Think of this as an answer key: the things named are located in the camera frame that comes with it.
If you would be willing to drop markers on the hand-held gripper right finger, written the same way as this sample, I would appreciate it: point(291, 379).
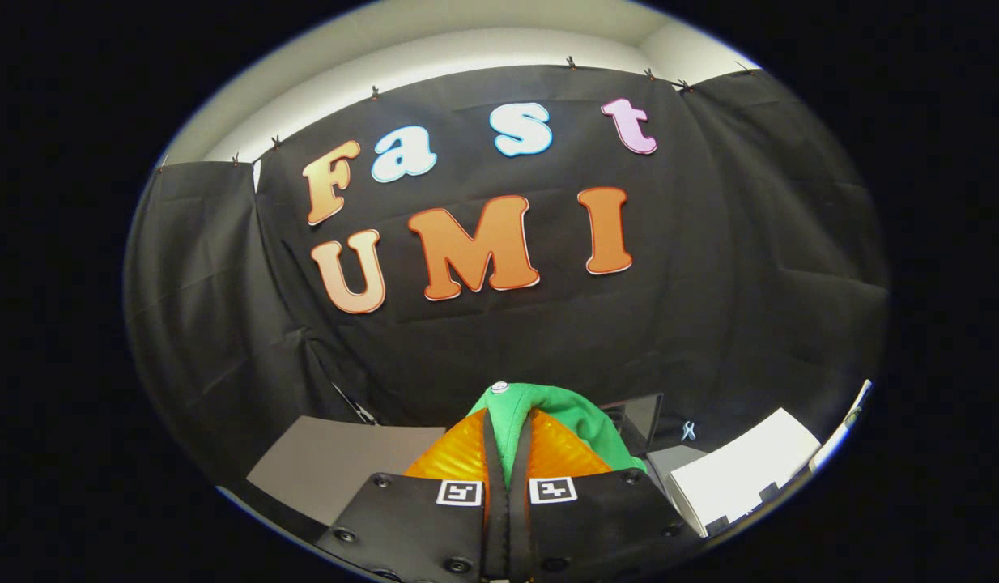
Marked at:
point(522, 518)

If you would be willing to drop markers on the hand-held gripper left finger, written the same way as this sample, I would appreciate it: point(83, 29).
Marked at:
point(493, 502)

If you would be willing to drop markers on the green shirt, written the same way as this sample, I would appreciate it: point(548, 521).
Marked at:
point(564, 413)

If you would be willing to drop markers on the dark washing machine lid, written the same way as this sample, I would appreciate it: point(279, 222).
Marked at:
point(641, 417)

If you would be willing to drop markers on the grey cabinet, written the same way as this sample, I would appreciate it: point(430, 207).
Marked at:
point(329, 461)

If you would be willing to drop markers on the white box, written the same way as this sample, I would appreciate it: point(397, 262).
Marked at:
point(742, 470)

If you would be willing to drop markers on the black backdrop cloth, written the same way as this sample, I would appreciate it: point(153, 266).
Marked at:
point(710, 267)

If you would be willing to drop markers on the white shelf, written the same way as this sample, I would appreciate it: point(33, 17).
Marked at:
point(839, 433)

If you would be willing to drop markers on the row of black cloth clips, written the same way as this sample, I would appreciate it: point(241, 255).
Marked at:
point(375, 92)

